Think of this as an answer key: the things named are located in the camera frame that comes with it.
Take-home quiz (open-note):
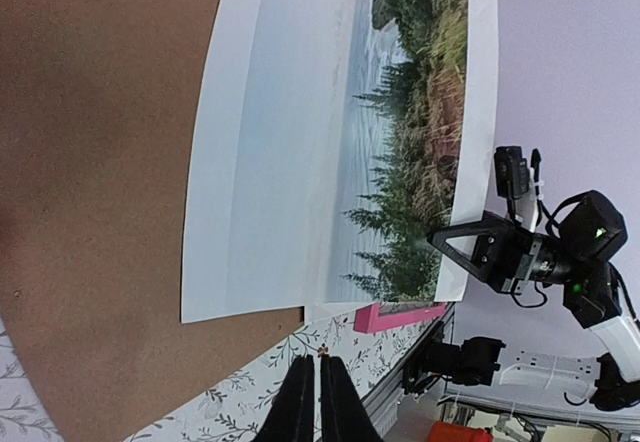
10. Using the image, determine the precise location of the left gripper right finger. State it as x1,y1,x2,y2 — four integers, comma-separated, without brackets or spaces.
320,355,383,442

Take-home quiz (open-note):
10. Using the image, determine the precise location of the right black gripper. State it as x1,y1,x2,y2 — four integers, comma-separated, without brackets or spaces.
426,212,570,295

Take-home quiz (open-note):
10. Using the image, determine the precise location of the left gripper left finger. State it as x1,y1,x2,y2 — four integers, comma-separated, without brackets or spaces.
254,355,315,442

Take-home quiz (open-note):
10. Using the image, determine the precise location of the pink picture frame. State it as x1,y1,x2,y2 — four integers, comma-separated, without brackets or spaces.
353,303,447,334

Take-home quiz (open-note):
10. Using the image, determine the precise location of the landscape photo with white mat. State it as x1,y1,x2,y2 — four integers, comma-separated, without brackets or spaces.
181,0,498,323

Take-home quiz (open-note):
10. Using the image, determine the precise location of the brown frame backing board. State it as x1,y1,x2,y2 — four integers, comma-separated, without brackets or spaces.
1,0,302,441

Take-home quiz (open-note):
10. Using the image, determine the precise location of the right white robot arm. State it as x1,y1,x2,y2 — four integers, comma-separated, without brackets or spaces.
426,190,639,412

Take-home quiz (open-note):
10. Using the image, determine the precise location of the floral patterned table mat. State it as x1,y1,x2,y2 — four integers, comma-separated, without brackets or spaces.
0,301,456,442

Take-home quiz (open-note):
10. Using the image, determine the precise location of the orange object behind table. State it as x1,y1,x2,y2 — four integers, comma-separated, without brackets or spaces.
426,421,494,442

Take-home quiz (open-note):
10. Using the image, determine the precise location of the white power strip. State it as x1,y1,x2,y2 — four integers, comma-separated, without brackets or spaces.
498,349,600,393

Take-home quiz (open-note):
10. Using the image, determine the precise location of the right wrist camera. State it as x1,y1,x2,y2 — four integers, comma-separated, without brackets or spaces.
493,145,544,228

